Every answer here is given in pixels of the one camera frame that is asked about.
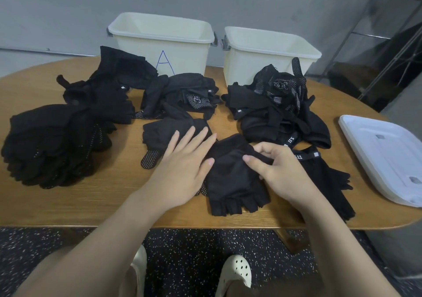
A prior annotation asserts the person's left hand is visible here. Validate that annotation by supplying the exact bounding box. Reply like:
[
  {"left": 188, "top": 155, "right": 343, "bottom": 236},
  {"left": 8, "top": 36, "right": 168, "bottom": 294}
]
[{"left": 142, "top": 126, "right": 217, "bottom": 209}]

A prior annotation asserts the person's right hand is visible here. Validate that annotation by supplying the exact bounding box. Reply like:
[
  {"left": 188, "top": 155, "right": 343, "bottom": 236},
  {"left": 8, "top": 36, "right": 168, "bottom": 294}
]
[{"left": 242, "top": 142, "right": 324, "bottom": 209}]

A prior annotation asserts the black dotted glove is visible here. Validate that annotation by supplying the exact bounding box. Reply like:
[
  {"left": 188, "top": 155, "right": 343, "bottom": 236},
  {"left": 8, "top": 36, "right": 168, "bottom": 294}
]
[
  {"left": 1, "top": 102, "right": 116, "bottom": 189},
  {"left": 140, "top": 115, "right": 215, "bottom": 170}
]

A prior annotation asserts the black fingerless glove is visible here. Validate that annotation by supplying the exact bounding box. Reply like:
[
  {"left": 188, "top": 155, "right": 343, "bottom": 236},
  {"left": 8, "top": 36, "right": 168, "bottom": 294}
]
[
  {"left": 201, "top": 134, "right": 273, "bottom": 216},
  {"left": 290, "top": 145, "right": 356, "bottom": 220}
]

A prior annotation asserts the pile of black gloves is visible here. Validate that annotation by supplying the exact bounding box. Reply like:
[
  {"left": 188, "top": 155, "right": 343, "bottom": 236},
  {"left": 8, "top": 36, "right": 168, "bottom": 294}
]
[
  {"left": 56, "top": 46, "right": 332, "bottom": 149},
  {"left": 1, "top": 102, "right": 116, "bottom": 189}
]

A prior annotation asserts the white plastic bin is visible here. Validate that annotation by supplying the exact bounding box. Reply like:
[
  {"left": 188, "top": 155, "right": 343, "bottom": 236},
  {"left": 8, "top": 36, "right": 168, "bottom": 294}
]
[
  {"left": 107, "top": 12, "right": 217, "bottom": 77},
  {"left": 222, "top": 26, "right": 323, "bottom": 86}
]

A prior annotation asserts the stack of black gloves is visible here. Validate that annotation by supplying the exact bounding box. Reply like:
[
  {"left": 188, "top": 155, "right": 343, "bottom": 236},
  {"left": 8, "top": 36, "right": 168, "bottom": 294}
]
[{"left": 1, "top": 102, "right": 116, "bottom": 189}]

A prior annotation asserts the person's left forearm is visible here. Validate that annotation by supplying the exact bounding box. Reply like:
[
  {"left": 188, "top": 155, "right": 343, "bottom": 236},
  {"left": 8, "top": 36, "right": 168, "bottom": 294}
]
[{"left": 13, "top": 191, "right": 169, "bottom": 297}]

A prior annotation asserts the person's right forearm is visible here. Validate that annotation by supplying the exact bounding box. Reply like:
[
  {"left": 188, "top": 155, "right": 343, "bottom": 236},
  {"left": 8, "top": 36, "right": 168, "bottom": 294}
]
[{"left": 297, "top": 191, "right": 403, "bottom": 297}]

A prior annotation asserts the person's left white shoe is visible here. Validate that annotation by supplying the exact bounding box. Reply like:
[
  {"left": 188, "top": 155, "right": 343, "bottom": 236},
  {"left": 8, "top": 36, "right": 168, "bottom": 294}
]
[{"left": 122, "top": 244, "right": 148, "bottom": 297}]

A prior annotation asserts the person's white shoe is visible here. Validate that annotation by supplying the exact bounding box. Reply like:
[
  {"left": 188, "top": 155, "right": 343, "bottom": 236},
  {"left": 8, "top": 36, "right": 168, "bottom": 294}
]
[
  {"left": 215, "top": 254, "right": 253, "bottom": 297},
  {"left": 122, "top": 244, "right": 148, "bottom": 297}
]

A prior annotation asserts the person's right white shoe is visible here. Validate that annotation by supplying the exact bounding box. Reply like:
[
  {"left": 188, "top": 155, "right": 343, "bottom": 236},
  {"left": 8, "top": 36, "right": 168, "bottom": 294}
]
[{"left": 215, "top": 254, "right": 253, "bottom": 297}]

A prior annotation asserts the white flat tray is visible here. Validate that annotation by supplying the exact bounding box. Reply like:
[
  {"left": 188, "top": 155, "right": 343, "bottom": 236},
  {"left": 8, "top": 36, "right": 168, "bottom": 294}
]
[{"left": 338, "top": 114, "right": 422, "bottom": 208}]

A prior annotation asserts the metal rack frame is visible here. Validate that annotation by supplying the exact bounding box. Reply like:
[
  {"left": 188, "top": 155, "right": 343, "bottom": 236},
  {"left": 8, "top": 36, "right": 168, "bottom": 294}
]
[{"left": 323, "top": 0, "right": 422, "bottom": 110}]

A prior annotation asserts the grey wall pipe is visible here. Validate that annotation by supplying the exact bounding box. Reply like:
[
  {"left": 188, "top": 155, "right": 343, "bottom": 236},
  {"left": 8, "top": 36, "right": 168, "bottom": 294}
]
[{"left": 0, "top": 45, "right": 109, "bottom": 56}]

